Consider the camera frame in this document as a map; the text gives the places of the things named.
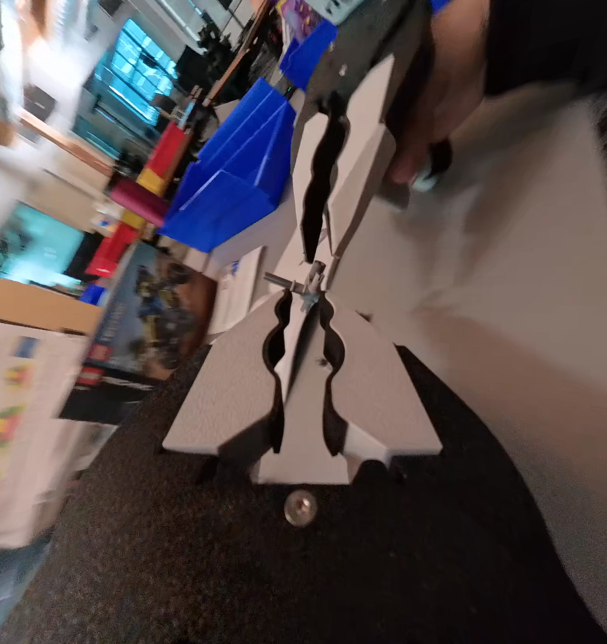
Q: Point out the white printed box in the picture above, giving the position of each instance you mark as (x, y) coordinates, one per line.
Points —
(27, 427)

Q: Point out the blue bin with label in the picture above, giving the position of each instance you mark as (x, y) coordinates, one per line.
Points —
(308, 50)

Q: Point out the car lego set box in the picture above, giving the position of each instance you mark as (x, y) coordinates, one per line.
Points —
(147, 312)

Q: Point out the person's right hand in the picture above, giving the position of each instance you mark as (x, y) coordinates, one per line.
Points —
(459, 65)

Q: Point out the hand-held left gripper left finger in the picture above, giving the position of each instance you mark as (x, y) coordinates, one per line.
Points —
(223, 392)

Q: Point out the maroon cylinder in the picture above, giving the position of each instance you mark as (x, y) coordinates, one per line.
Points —
(137, 201)

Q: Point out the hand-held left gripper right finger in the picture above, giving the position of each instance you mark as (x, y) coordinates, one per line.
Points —
(379, 397)

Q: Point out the person's right forearm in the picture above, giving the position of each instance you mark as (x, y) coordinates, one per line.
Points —
(550, 40)

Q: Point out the large empty blue bin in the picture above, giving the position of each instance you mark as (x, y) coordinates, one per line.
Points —
(233, 181)

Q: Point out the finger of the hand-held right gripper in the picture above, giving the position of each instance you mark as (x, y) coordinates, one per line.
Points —
(303, 151)
(366, 151)

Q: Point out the brown cardboard box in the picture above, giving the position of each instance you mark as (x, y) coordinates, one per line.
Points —
(32, 304)

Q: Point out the grey lego axle assembly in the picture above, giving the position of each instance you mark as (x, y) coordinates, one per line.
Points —
(308, 292)

